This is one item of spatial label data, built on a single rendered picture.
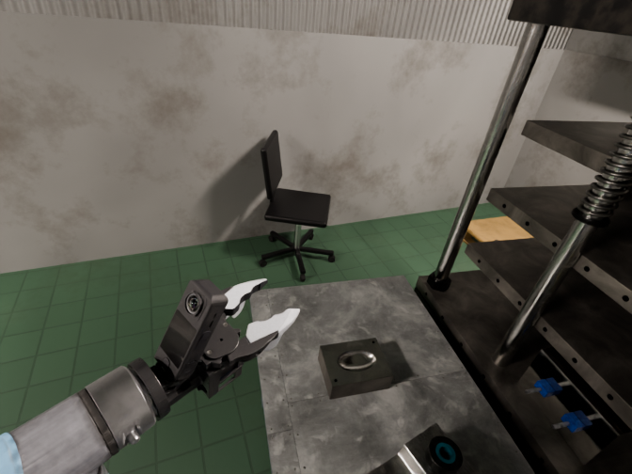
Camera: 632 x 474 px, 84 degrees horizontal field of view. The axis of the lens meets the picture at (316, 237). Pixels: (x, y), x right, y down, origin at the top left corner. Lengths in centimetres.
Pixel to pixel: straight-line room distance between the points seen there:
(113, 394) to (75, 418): 3
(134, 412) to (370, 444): 82
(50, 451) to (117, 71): 231
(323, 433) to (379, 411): 18
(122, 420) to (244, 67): 238
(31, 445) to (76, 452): 4
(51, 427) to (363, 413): 90
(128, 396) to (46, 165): 246
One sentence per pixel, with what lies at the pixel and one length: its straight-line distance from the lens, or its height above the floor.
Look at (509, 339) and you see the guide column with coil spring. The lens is 141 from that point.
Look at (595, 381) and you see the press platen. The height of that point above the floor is 102.
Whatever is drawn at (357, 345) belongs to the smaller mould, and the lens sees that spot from 123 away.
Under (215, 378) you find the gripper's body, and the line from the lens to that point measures 48.
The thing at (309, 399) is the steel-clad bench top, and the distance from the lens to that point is 118.
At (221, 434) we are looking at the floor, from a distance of 204.
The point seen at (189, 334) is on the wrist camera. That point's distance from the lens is 42.
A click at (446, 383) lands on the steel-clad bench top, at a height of 80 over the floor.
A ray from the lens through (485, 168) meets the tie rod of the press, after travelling 140.
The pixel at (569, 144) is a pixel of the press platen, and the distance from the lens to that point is 129.
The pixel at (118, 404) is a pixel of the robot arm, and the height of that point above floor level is 147.
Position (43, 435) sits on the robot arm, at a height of 147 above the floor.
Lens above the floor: 182
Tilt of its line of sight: 35 degrees down
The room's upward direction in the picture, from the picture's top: 6 degrees clockwise
